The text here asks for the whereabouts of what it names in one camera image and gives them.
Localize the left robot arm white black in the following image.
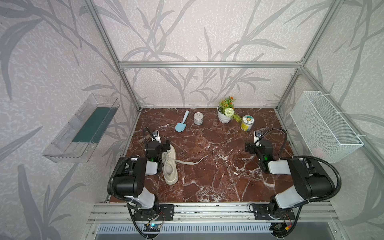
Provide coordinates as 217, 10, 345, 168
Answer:
107, 140, 171, 215

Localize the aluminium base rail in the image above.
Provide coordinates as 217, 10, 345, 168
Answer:
87, 202, 340, 224

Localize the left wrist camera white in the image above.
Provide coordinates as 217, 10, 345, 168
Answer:
152, 130, 161, 143

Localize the light blue plastic trowel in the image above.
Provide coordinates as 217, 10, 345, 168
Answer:
175, 111, 189, 133

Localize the white wire mesh basket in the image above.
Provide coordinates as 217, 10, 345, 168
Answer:
290, 91, 364, 163

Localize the yellow sunflower seed can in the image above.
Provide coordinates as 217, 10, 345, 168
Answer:
241, 115, 255, 132

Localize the cream white sneaker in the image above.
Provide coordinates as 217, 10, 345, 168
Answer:
162, 145, 179, 185

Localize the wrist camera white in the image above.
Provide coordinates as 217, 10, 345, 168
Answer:
152, 130, 161, 143
254, 131, 263, 143

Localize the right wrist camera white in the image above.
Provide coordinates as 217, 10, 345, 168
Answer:
254, 131, 263, 143

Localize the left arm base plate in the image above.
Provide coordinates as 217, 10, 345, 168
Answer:
134, 204, 175, 221

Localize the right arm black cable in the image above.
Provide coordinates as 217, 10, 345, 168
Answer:
257, 128, 343, 202

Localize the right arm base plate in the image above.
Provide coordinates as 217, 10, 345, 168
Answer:
249, 203, 296, 221

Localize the left green circuit board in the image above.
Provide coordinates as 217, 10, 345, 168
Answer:
143, 224, 162, 232

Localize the clear plastic wall shelf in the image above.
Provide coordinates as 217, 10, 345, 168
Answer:
43, 94, 120, 163

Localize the aluminium frame crossbar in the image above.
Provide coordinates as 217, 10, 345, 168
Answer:
119, 61, 302, 69

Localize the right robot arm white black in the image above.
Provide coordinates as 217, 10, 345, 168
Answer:
245, 140, 342, 219

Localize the small silver tin can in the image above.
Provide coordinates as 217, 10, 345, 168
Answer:
194, 112, 204, 125

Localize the white pot with flowers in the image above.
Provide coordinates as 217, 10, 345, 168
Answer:
218, 97, 242, 124

